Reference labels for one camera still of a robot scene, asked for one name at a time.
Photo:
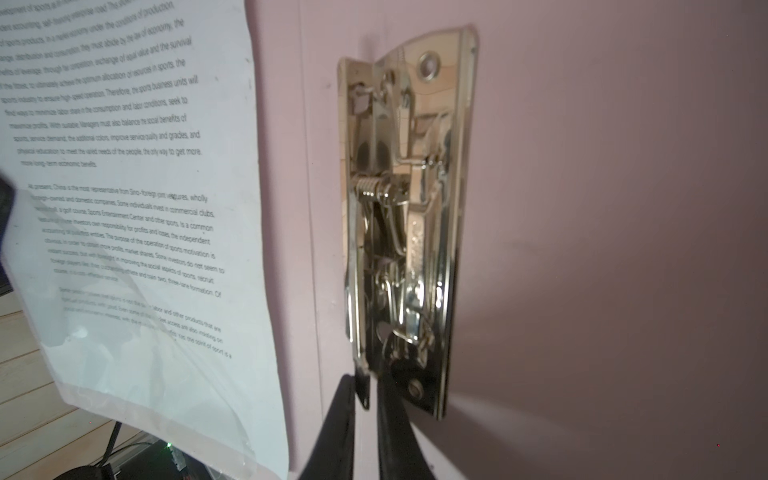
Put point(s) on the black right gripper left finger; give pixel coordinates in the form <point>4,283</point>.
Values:
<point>332,457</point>

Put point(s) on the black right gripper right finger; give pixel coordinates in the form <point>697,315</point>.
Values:
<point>400,457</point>

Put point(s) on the pink file folder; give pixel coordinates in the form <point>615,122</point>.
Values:
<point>611,303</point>

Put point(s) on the printed white paper sheet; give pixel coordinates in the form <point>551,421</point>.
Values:
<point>129,132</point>

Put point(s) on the metal folder clip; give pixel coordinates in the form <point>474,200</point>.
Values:
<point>404,127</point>

